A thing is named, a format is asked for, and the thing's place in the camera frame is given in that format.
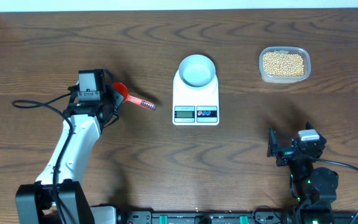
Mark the pile of soybeans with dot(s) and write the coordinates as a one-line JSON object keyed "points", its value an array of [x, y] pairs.
{"points": [[283, 65]]}

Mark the white digital kitchen scale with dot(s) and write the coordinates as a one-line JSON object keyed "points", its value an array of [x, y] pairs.
{"points": [[195, 106]]}

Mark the clear plastic container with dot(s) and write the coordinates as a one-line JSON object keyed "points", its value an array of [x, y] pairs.
{"points": [[286, 50]]}

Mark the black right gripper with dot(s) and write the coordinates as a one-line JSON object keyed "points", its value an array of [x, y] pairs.
{"points": [[285, 154]]}

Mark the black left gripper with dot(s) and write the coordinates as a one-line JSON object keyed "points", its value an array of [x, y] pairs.
{"points": [[119, 99]]}

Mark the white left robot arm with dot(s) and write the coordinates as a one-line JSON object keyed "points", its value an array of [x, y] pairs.
{"points": [[57, 195]]}

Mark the red measuring scoop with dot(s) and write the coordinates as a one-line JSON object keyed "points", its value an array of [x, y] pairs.
{"points": [[122, 89]]}

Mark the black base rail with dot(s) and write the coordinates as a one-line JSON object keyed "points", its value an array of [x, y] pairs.
{"points": [[148, 217]]}

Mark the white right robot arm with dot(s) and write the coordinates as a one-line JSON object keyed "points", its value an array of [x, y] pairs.
{"points": [[314, 188]]}

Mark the light grey bowl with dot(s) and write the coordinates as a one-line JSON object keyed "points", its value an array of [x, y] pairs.
{"points": [[197, 70]]}

